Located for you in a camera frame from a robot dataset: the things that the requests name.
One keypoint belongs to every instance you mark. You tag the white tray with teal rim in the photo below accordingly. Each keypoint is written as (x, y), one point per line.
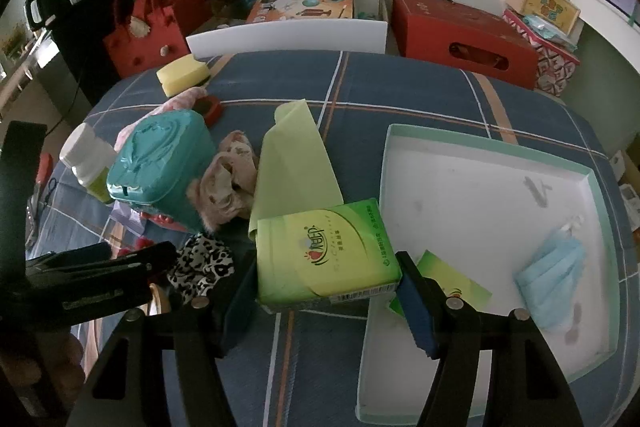
(484, 207)

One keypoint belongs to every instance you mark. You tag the lime green cloth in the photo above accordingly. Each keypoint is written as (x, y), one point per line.
(294, 172)

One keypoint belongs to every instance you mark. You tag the teal wet wipes pack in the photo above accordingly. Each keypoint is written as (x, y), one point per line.
(157, 163)

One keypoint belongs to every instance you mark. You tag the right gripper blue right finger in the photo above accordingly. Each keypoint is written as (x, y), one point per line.
(526, 384)

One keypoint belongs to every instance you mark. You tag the red patterned box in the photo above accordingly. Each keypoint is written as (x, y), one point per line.
(556, 66)

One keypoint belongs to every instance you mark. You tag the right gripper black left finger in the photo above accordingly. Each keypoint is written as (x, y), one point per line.
(126, 386)

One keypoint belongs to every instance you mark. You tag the dark red scrunchie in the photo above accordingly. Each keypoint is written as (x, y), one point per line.
(210, 108)

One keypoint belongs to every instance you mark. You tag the white foam board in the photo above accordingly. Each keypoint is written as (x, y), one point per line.
(334, 34)

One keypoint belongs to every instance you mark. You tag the red stool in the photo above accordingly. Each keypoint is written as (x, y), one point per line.
(44, 172)

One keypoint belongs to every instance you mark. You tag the red felt handbag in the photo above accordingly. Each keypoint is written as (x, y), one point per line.
(153, 33)

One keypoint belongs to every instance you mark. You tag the leopard print scrunchie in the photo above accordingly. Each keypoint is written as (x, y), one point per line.
(202, 263)

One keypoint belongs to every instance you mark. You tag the tan tape roll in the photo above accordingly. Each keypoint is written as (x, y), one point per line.
(159, 303)

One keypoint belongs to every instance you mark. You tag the white cap jar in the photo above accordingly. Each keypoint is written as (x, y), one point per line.
(90, 158)

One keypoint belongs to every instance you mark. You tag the light blue face mask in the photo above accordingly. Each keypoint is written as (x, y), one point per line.
(549, 282)

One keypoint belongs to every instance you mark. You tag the red cardboard box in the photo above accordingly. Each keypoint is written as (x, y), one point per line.
(449, 33)

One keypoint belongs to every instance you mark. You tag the white shelf counter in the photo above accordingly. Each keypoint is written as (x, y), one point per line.
(613, 26)

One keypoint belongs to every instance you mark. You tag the orange toy box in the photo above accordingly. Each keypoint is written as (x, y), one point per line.
(272, 10)

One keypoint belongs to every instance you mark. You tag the yellow sponge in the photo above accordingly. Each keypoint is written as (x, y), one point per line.
(184, 73)

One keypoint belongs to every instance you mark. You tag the pink beige plush toy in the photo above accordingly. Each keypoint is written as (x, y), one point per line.
(226, 189)

